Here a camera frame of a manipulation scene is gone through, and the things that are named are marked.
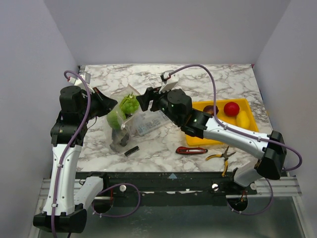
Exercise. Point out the yellow plastic tray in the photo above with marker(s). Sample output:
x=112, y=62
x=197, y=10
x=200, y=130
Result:
x=244, y=106

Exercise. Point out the dark red onion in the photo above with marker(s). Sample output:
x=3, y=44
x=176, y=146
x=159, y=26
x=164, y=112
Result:
x=209, y=109

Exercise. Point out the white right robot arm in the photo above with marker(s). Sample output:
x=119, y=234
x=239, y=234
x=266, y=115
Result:
x=268, y=149

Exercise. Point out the yellow handled pliers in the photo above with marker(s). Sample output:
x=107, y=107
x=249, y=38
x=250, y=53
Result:
x=225, y=157

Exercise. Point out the green cabbage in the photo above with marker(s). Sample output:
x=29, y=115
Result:
x=112, y=120

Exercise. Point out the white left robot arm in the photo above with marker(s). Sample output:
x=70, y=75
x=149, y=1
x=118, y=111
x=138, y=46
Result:
x=65, y=210

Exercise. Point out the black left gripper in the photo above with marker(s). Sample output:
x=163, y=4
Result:
x=107, y=104

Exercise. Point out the clear plastic screw box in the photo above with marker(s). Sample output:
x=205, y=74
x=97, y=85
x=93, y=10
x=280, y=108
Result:
x=147, y=122

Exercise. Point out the red tomato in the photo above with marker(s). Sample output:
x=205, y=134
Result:
x=231, y=109

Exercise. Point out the green grape bunch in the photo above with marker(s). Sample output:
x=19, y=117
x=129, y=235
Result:
x=129, y=104

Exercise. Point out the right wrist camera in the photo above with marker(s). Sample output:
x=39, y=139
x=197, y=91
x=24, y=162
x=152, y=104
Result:
x=169, y=81

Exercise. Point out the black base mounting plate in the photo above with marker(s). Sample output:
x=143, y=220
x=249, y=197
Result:
x=167, y=188

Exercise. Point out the yellow lemon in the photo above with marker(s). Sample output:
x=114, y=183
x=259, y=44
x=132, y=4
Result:
x=242, y=120

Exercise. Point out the red utility knife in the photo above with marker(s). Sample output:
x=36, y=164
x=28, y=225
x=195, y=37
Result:
x=190, y=150

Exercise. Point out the clear zip top bag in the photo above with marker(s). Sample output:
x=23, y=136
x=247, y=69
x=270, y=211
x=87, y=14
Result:
x=125, y=120

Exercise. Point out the black ic chip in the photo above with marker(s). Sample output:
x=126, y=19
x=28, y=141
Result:
x=131, y=151

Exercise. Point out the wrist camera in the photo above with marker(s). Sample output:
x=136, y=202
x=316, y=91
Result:
x=77, y=82
x=169, y=81

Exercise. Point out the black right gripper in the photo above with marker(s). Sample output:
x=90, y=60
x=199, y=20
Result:
x=152, y=99

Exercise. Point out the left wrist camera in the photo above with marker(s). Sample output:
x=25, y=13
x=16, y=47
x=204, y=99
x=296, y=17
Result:
x=77, y=82

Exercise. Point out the grey toy fish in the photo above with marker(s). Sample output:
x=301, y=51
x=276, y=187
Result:
x=115, y=136

